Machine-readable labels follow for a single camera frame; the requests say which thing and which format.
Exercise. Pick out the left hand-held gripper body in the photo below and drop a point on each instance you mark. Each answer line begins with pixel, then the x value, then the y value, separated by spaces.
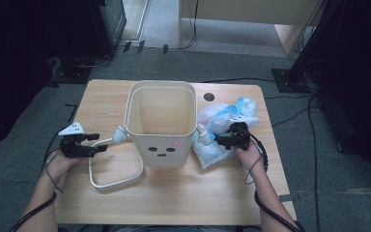
pixel 72 148

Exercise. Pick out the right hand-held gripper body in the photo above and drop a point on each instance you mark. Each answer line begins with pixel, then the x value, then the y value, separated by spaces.
pixel 240 137

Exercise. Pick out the translucent blue-edged trash bag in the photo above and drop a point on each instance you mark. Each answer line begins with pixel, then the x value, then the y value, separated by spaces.
pixel 215 119

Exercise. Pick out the white trash bin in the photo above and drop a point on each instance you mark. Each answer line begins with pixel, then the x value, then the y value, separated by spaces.
pixel 161 151

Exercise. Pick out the person's left hand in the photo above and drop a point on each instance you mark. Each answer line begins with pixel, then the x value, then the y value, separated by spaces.
pixel 61 166

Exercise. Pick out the person's right hand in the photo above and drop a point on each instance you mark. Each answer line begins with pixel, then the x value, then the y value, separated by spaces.
pixel 251 159

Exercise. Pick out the black round table grommet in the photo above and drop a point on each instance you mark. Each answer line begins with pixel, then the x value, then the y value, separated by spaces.
pixel 209 97

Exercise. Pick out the black flat stand base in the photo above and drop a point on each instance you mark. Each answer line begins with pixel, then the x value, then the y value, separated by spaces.
pixel 74 72

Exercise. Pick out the black stand base with pole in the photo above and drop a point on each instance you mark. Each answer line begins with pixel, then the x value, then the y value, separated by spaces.
pixel 290 79

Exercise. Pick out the dark curtain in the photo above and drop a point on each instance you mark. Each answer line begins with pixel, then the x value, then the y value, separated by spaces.
pixel 13 64

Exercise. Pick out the black cabinet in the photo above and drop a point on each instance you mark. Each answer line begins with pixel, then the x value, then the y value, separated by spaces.
pixel 106 25

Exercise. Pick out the beige wooden desk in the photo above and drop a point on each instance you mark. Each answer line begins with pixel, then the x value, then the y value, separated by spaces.
pixel 254 11

